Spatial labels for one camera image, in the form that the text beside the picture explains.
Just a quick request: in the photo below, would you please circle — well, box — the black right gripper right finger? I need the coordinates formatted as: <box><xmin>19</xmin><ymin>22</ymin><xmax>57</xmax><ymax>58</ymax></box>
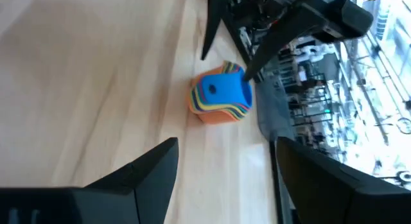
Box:
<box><xmin>275</xmin><ymin>136</ymin><xmax>411</xmax><ymax>224</ymax></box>

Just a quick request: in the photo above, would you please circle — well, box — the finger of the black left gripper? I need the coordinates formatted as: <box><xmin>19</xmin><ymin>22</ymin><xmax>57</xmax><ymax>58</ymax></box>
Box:
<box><xmin>200</xmin><ymin>0</ymin><xmax>225</xmax><ymax>60</ymax></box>
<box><xmin>243</xmin><ymin>2</ymin><xmax>322</xmax><ymax>82</ymax></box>

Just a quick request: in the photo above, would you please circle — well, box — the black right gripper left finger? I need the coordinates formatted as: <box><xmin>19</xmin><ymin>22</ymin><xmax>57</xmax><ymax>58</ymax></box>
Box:
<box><xmin>0</xmin><ymin>137</ymin><xmax>180</xmax><ymax>224</ymax></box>

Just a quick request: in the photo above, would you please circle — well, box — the orange measuring cup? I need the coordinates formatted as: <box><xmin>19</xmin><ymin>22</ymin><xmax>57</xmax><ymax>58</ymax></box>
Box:
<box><xmin>188</xmin><ymin>65</ymin><xmax>250</xmax><ymax>125</ymax></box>

